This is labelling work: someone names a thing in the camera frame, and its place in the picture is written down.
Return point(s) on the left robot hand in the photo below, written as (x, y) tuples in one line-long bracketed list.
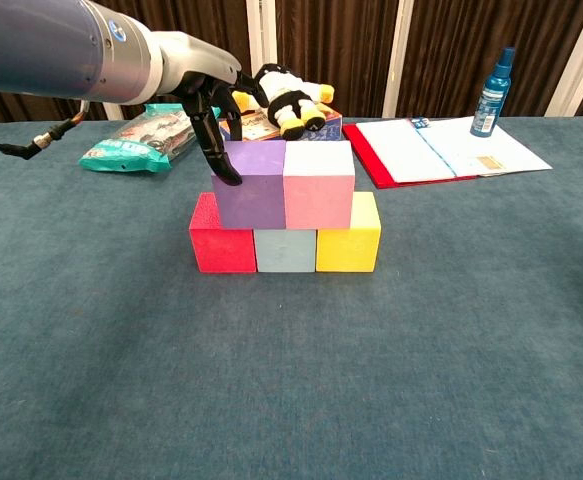
[(196, 60)]

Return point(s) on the purple foam cube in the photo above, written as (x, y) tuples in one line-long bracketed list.
[(251, 192)]

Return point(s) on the pink foam cube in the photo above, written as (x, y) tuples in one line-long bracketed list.
[(318, 192)]

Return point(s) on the red foam cube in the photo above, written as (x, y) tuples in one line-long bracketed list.
[(221, 247)]

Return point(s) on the light blue foam cube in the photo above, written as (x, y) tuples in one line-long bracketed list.
[(285, 250)]

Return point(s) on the yellow foam cube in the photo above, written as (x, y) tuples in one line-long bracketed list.
[(347, 247)]

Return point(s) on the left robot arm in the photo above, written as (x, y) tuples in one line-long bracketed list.
[(66, 55)]

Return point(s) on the blue cardboard box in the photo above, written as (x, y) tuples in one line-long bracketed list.
[(256, 127)]

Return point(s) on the penguin plush toy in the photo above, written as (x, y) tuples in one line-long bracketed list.
[(291, 100)]

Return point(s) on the teal snack bag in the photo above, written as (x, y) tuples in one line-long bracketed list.
[(136, 145)]

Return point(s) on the open red folder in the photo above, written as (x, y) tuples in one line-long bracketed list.
[(411, 150)]

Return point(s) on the blue spray bottle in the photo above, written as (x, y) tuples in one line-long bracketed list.
[(491, 105)]

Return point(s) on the teal felt table mat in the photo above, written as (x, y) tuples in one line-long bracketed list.
[(291, 375)]

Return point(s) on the white frame post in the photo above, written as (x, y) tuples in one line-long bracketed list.
[(581, 60), (113, 111), (260, 35), (397, 55)]

